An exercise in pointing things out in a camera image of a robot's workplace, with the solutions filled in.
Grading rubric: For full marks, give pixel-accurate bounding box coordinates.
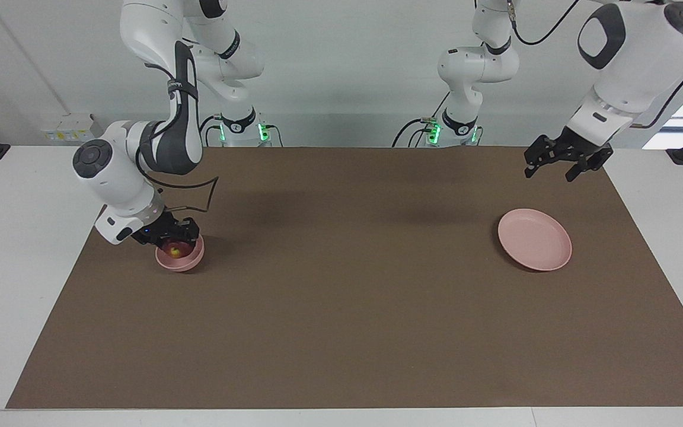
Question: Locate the pink plate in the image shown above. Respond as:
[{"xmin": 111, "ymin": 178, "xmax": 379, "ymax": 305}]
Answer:
[{"xmin": 498, "ymin": 208, "xmax": 573, "ymax": 272}]

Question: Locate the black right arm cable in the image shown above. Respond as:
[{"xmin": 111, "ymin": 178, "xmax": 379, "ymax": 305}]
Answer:
[{"xmin": 137, "ymin": 36, "xmax": 219, "ymax": 213}]

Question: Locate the white wall socket box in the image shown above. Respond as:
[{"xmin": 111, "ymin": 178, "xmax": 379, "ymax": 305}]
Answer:
[{"xmin": 41, "ymin": 114, "xmax": 98, "ymax": 143}]

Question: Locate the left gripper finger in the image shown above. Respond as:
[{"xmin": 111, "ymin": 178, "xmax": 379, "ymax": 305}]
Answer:
[
  {"xmin": 524, "ymin": 135, "xmax": 564, "ymax": 179},
  {"xmin": 565, "ymin": 147, "xmax": 614, "ymax": 183}
]

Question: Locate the brown table mat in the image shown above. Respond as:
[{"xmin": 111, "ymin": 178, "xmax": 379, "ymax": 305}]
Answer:
[{"xmin": 7, "ymin": 146, "xmax": 683, "ymax": 410}]

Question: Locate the pink bowl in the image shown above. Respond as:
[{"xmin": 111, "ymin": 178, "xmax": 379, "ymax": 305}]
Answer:
[{"xmin": 155, "ymin": 234, "xmax": 205, "ymax": 272}]

